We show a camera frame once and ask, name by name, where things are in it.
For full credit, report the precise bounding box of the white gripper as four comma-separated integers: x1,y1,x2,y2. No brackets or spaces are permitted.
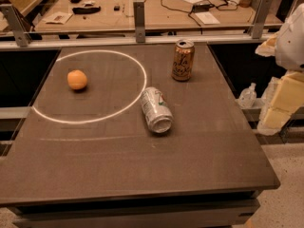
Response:
256,4,304,129

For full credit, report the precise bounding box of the silver green 7up can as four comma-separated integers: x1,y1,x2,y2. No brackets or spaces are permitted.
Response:
140,87,173,134

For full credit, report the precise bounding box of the gold LaCroix can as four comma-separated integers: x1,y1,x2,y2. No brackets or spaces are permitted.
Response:
171,39,195,81

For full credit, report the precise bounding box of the clear sanitizer bottle left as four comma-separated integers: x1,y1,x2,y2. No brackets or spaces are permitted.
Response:
237,83,257,109

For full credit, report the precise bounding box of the white paper card right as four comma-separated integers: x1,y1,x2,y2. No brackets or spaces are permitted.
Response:
196,11,219,25

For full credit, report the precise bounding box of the white paper card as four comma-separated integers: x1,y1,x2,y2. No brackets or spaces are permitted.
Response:
196,11,219,25
44,11,72,25

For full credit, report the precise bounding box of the white circle marking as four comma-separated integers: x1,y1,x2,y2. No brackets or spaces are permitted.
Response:
32,49,147,124

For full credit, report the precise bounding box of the small black block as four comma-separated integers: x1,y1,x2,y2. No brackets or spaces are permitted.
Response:
114,5,121,10

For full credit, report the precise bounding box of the black stapler tool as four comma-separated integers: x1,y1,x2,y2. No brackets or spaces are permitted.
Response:
72,7,102,14

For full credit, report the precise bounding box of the orange fruit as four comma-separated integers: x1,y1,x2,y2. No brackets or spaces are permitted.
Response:
67,70,87,90

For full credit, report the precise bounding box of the wooden background desk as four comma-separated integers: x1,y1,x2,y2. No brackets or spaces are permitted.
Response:
35,0,256,34

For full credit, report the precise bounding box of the white paper card left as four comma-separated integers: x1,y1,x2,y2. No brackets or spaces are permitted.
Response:
44,11,72,25

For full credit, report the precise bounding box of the right metal bracket post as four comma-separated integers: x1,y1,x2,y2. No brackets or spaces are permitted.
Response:
249,0,273,39

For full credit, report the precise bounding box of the metal bracket post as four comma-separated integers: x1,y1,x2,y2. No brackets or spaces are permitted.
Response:
133,1,145,43
249,0,273,39
0,4,31,47

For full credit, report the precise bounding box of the black cable with adapter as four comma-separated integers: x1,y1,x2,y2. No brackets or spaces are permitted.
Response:
160,0,239,28

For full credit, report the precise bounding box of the middle metal bracket post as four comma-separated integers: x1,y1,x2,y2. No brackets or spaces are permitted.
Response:
133,1,145,43

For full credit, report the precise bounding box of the left metal bracket post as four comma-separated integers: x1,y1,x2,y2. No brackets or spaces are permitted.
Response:
0,4,31,47

